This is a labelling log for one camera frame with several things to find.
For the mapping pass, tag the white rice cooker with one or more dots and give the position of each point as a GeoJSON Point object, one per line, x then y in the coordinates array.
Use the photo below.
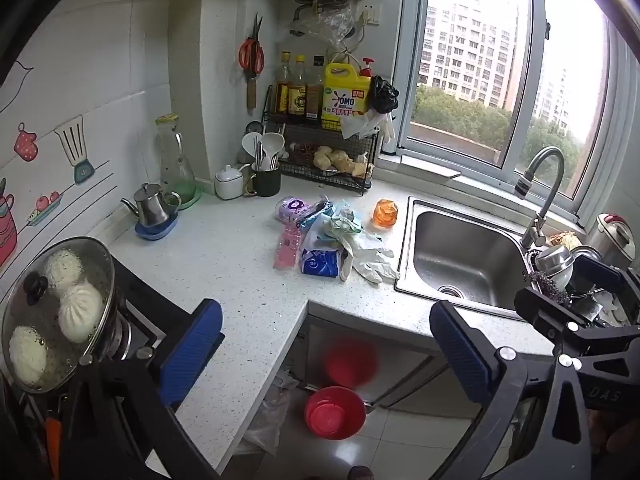
{"type": "Point", "coordinates": [615, 237]}

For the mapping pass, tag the white steamed bun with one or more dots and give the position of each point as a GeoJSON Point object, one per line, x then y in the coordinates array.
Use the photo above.
{"type": "Point", "coordinates": [27, 355]}
{"type": "Point", "coordinates": [62, 269]}
{"type": "Point", "coordinates": [81, 312]}

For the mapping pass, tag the large ginger root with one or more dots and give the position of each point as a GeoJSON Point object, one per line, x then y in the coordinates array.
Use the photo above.
{"type": "Point", "coordinates": [330, 157]}

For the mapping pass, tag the amber sauce bottle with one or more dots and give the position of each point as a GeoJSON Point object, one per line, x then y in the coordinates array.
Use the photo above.
{"type": "Point", "coordinates": [282, 90]}

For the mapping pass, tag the red chili packet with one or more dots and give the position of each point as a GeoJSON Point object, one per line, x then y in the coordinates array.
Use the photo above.
{"type": "Point", "coordinates": [302, 149]}

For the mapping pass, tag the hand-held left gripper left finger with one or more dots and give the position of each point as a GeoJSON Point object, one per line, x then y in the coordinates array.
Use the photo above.
{"type": "Point", "coordinates": [192, 350]}

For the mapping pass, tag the steel pot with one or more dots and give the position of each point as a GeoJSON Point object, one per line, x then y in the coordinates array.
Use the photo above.
{"type": "Point", "coordinates": [125, 332]}

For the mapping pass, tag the steel teapot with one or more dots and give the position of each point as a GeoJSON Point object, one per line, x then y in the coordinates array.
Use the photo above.
{"type": "Point", "coordinates": [152, 207]}

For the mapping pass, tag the glass pot lid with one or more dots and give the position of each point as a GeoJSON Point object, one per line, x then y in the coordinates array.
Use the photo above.
{"type": "Point", "coordinates": [50, 315]}

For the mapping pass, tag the purple label juice bottle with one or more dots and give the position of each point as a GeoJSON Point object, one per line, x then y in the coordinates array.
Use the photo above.
{"type": "Point", "coordinates": [292, 208]}

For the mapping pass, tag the white plastic bag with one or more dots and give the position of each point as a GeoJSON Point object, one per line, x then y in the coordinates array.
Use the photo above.
{"type": "Point", "coordinates": [270, 415]}

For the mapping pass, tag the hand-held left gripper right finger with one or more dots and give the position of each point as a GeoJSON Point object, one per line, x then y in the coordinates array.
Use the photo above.
{"type": "Point", "coordinates": [460, 350]}

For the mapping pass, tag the steel sink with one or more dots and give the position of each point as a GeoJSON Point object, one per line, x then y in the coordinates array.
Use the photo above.
{"type": "Point", "coordinates": [460, 255]}

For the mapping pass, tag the dark sauce bottle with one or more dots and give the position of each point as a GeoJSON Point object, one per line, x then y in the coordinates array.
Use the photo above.
{"type": "Point", "coordinates": [315, 92]}

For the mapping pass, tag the glass carafe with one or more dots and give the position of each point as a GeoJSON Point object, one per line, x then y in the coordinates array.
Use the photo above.
{"type": "Point", "coordinates": [175, 160]}

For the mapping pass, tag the blue tissue packet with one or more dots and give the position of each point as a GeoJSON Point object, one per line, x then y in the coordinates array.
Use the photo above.
{"type": "Point", "coordinates": [320, 262]}

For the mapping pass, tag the orange glass jar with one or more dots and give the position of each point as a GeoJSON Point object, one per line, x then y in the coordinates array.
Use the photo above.
{"type": "Point", "coordinates": [385, 213]}

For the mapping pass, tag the white wall outlet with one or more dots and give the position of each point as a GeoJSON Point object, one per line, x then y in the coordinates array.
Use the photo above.
{"type": "Point", "coordinates": [371, 14]}

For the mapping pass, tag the steel cutlery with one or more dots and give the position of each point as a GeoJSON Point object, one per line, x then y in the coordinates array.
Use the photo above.
{"type": "Point", "coordinates": [260, 152]}

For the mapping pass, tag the black plastic bag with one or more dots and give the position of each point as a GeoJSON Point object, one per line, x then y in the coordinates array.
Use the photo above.
{"type": "Point", "coordinates": [384, 94]}

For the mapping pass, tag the green saucer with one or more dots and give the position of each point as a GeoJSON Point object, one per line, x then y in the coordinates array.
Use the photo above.
{"type": "Point", "coordinates": [195, 197]}

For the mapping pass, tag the window frame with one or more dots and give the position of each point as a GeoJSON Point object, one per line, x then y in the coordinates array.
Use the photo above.
{"type": "Point", "coordinates": [522, 60]}

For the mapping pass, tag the blue saucer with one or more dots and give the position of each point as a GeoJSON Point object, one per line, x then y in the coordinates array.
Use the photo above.
{"type": "Point", "coordinates": [155, 231]}

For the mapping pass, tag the steel faucet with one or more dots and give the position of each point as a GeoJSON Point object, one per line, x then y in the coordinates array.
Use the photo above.
{"type": "Point", "coordinates": [542, 200]}

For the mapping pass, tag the red plastic basin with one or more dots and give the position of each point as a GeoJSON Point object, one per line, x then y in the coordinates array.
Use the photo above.
{"type": "Point", "coordinates": [334, 412]}

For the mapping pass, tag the crumpled clear plastic wrapper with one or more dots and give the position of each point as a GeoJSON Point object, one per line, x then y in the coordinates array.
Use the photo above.
{"type": "Point", "coordinates": [342, 220]}

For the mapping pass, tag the white rubber glove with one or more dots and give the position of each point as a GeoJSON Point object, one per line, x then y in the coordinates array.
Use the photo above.
{"type": "Point", "coordinates": [372, 260]}

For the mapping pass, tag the small ginger piece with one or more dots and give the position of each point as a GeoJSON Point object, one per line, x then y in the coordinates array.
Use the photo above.
{"type": "Point", "coordinates": [361, 165]}

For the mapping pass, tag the pink packet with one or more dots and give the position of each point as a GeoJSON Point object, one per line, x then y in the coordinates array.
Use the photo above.
{"type": "Point", "coordinates": [289, 247]}

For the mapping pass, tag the dark green utensil cup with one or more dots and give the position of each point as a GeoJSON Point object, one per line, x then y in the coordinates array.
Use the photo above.
{"type": "Point", "coordinates": [267, 182]}

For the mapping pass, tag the yellow detergent bottle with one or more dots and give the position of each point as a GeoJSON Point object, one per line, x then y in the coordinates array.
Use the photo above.
{"type": "Point", "coordinates": [345, 97]}

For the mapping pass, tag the clear plastic bag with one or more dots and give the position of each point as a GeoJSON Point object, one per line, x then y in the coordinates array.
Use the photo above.
{"type": "Point", "coordinates": [332, 22]}

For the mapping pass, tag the black gas stove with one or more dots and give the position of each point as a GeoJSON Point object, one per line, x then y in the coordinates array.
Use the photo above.
{"type": "Point", "coordinates": [155, 300]}

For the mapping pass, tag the yellow label sauce bottle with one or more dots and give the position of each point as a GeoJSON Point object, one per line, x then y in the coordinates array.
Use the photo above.
{"type": "Point", "coordinates": [298, 92]}

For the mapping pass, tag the white lidded jar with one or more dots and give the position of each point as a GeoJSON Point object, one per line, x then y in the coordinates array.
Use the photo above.
{"type": "Point", "coordinates": [230, 182]}

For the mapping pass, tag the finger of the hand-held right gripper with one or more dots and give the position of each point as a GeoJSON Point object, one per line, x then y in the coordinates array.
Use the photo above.
{"type": "Point", "coordinates": [600, 272]}
{"type": "Point", "coordinates": [545, 310]}

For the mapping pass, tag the steel cabinet door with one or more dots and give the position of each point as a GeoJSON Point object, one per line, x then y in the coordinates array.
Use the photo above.
{"type": "Point", "coordinates": [400, 360]}

